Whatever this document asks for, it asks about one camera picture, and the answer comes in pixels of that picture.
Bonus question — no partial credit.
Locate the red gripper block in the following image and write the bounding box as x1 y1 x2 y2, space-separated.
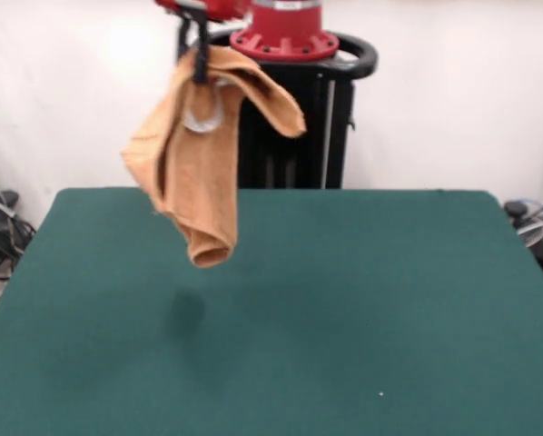
153 0 252 85

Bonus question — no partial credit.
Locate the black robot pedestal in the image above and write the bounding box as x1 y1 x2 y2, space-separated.
207 30 380 190

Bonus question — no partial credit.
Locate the tan terry towel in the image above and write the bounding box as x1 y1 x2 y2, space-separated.
120 46 308 269

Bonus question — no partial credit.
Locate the dark green table cloth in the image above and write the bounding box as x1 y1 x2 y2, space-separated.
0 188 543 436

